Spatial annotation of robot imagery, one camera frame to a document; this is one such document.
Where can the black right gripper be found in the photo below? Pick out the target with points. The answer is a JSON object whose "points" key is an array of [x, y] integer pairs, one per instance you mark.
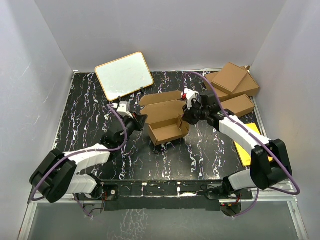
{"points": [[187, 115]]}

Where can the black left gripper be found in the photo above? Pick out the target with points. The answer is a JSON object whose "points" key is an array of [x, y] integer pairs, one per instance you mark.
{"points": [[139, 122]]}

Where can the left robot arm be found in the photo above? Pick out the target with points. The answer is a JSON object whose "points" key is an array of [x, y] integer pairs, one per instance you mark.
{"points": [[59, 172]]}

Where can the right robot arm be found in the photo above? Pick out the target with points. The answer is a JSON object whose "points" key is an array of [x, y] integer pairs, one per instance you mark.
{"points": [[262, 173]]}

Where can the yellow booklet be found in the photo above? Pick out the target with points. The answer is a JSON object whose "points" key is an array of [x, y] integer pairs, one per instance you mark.
{"points": [[244, 156]]}

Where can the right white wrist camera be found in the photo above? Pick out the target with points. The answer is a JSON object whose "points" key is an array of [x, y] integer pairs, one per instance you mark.
{"points": [[188, 96]]}

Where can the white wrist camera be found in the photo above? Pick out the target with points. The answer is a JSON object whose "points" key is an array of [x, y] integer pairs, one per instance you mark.
{"points": [[188, 96], [124, 109]]}

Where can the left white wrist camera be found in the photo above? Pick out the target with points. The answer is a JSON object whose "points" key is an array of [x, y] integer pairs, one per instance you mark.
{"points": [[124, 109]]}

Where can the whiteboard with orange frame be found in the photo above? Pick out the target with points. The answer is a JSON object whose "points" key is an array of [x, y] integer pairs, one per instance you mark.
{"points": [[124, 76]]}

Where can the black base frame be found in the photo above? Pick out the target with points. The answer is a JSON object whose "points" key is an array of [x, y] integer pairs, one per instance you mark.
{"points": [[196, 202]]}

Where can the aluminium rail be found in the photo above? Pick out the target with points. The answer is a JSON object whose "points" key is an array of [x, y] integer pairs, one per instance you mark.
{"points": [[111, 190]]}

